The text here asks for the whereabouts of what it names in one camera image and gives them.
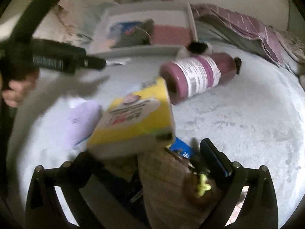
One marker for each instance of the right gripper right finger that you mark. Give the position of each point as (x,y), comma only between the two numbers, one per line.
(259,209)

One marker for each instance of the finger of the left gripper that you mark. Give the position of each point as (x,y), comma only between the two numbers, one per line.
(63,57)

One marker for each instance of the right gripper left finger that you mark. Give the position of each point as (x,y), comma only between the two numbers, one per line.
(54,199)

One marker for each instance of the blue packet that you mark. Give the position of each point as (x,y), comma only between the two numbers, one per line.
(121,28)

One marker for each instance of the beige plaid pouch brown button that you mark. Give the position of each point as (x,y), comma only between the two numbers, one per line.
(163,190)

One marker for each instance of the green plaid pouch pink button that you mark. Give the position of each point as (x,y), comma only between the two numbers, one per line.
(140,36)

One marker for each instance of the yellow tissue pack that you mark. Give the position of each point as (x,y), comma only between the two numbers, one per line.
(140,122)

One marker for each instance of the pink glitter pouch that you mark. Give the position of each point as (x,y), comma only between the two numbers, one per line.
(170,35)

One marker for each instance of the purple pump lotion bottle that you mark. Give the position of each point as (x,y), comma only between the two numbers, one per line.
(194,75)

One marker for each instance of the black white plush dog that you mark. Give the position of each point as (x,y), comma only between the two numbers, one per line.
(195,48)

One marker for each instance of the person's left hand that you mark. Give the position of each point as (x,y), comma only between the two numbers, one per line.
(18,90)

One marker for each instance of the pink ruffled pillow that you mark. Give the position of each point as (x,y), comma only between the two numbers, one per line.
(73,21)

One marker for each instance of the white shallow tray box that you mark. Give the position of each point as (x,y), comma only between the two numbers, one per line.
(162,13)

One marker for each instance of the light patterned garment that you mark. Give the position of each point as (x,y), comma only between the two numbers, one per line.
(292,45)

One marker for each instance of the purple striped blanket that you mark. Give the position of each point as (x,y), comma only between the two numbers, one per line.
(245,26)

